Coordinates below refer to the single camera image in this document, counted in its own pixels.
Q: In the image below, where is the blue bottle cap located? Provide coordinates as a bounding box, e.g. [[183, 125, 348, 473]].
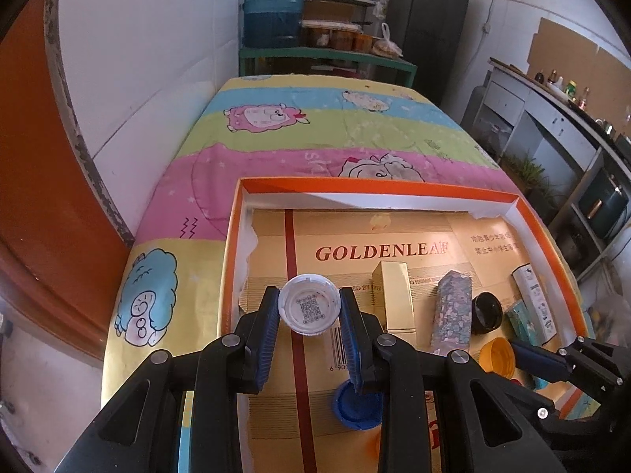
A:
[[332, 380, 383, 430]]

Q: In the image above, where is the clear floral plastic case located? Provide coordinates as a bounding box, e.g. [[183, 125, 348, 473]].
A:
[[430, 270, 473, 356]]

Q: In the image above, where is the teal rectangular box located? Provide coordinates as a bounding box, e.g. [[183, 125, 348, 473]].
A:
[[506, 300, 542, 346]]

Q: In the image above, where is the yellow-orange bottle cap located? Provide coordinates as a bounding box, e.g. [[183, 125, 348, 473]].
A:
[[478, 336, 515, 379]]

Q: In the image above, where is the gold rectangular box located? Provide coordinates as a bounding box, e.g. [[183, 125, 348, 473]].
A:
[[372, 262, 417, 348]]

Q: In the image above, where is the white Hello Kitty box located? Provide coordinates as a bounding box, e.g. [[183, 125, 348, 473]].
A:
[[512, 264, 557, 344]]

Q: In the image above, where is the black bottle cap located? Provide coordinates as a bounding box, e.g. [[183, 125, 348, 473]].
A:
[[472, 292, 504, 335]]

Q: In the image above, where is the white bottle cap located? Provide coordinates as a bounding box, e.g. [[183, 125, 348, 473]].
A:
[[278, 274, 341, 336]]

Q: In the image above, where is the orange bottle cap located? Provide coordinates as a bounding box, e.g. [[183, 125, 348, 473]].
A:
[[373, 430, 387, 467]]

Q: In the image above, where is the orange-rimmed cardboard tray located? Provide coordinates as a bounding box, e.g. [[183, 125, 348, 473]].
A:
[[192, 177, 590, 472]]

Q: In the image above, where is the colourful cartoon quilt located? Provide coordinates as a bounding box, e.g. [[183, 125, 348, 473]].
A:
[[100, 74, 608, 473]]

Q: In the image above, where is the dark green appliance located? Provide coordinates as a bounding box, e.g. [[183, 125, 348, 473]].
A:
[[579, 168, 629, 239]]

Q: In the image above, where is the potted green plant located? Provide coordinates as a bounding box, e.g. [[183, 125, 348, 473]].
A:
[[499, 155, 562, 224]]

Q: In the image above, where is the white kitchen counter cabinet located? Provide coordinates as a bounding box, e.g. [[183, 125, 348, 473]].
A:
[[463, 59, 630, 280]]

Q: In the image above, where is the red wooden door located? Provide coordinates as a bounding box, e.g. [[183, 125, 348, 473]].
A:
[[1, 0, 129, 361]]

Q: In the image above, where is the plastic bag of food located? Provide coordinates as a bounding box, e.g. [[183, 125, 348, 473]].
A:
[[371, 21, 403, 59]]

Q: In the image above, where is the green bench table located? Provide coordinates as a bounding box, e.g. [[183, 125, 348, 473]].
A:
[[239, 47, 417, 88]]

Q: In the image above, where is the black refrigerator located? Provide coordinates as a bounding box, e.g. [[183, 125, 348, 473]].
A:
[[385, 0, 470, 106]]

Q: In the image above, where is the green metal shelf rack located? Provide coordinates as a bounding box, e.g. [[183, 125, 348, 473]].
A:
[[299, 0, 379, 54]]

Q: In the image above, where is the blue water jug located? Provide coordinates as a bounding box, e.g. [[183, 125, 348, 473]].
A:
[[243, 0, 304, 49]]

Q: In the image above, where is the brown cardboard wall panel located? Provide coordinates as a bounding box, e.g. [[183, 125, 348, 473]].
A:
[[527, 18, 631, 136]]

